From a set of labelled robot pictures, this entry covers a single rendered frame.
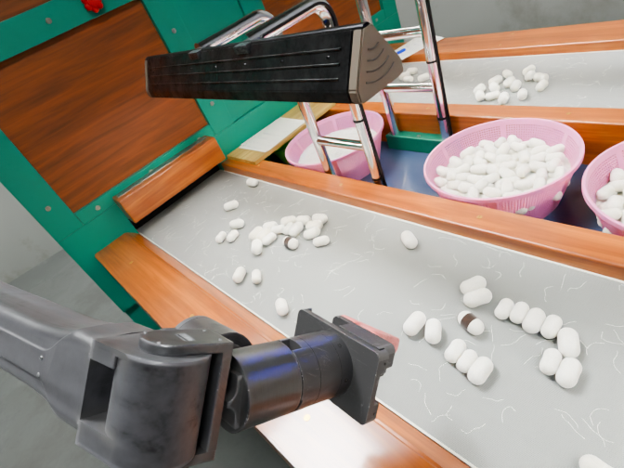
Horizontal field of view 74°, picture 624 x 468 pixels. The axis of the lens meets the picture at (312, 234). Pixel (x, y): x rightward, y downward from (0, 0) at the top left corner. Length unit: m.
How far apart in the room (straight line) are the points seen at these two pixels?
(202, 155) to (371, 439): 0.87
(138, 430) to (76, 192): 0.92
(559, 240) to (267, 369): 0.47
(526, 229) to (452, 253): 0.11
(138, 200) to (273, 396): 0.87
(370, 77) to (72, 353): 0.37
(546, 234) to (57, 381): 0.59
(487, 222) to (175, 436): 0.55
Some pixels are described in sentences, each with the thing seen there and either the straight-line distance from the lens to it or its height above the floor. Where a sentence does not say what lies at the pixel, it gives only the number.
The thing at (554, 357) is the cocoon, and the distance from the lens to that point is 0.55.
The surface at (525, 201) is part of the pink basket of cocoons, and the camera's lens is 0.76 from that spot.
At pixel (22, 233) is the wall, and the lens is 3.58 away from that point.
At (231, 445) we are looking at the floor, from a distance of 1.57.
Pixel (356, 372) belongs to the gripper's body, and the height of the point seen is 0.92.
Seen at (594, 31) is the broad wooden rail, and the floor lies 0.76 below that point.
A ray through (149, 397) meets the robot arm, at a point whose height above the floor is 1.04.
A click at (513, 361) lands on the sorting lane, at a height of 0.74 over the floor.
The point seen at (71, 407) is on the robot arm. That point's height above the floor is 1.03.
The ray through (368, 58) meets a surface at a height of 1.08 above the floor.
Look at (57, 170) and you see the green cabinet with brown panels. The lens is 1.14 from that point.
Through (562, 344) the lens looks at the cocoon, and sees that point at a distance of 0.56.
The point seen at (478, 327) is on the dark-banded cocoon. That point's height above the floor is 0.76.
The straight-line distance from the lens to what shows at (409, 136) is 1.10.
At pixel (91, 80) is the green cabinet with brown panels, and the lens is 1.15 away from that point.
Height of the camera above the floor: 1.21
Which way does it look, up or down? 35 degrees down
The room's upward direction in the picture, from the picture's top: 25 degrees counter-clockwise
